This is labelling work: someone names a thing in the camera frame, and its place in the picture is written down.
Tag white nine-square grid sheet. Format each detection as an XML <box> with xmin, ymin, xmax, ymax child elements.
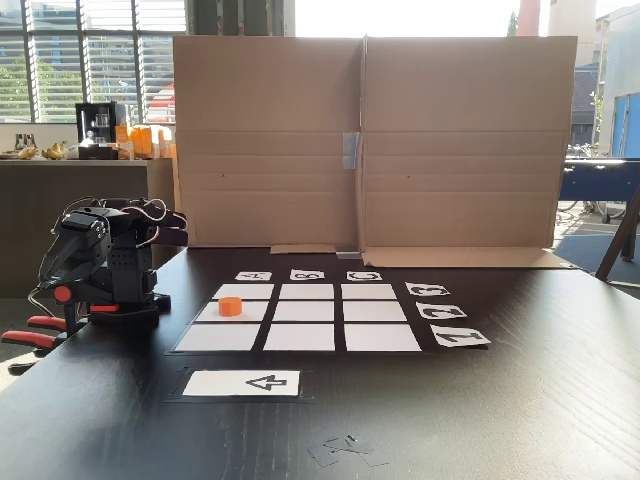
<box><xmin>164</xmin><ymin>282</ymin><xmax>436</xmax><ymax>357</ymax></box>

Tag black red bar clamp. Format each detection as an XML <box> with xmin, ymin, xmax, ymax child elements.
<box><xmin>49</xmin><ymin>284</ymin><xmax>122</xmax><ymax>337</ymax></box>

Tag dark wooden counter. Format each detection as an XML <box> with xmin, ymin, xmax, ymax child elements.
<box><xmin>0</xmin><ymin>158</ymin><xmax>177</xmax><ymax>297</ymax></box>

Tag black coffee machine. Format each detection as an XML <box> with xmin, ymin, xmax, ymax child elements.
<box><xmin>74</xmin><ymin>101</ymin><xmax>132</xmax><ymax>160</ymax></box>

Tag orange drink cartons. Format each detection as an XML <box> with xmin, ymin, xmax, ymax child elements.
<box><xmin>114</xmin><ymin>124</ymin><xmax>176</xmax><ymax>160</ymax></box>

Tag white arrow paper sheet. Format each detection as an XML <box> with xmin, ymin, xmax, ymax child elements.
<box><xmin>182</xmin><ymin>369</ymin><xmax>301</xmax><ymax>398</ymax></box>

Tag brown cardboard panel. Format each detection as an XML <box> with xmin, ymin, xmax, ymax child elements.
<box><xmin>359</xmin><ymin>34</ymin><xmax>579</xmax><ymax>271</ymax></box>
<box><xmin>172</xmin><ymin>34</ymin><xmax>365</xmax><ymax>256</ymax></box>

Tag paper sheet number 3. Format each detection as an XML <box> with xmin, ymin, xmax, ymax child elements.
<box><xmin>404</xmin><ymin>282</ymin><xmax>451</xmax><ymax>297</ymax></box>

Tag paper sheet number 2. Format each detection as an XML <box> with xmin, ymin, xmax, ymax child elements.
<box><xmin>415</xmin><ymin>301</ymin><xmax>469</xmax><ymax>320</ymax></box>

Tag paper sheet number 1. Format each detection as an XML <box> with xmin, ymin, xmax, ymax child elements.
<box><xmin>429</xmin><ymin>324</ymin><xmax>492</xmax><ymax>348</ymax></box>

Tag blue foosball table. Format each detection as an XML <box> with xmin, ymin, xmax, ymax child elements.
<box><xmin>558</xmin><ymin>157</ymin><xmax>640</xmax><ymax>225</ymax></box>

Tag brown wooden stand leg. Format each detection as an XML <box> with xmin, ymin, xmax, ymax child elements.
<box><xmin>594</xmin><ymin>183</ymin><xmax>640</xmax><ymax>282</ymax></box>

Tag red-handled black clamp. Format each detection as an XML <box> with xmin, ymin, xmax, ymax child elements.
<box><xmin>0</xmin><ymin>313</ymin><xmax>69</xmax><ymax>377</ymax></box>

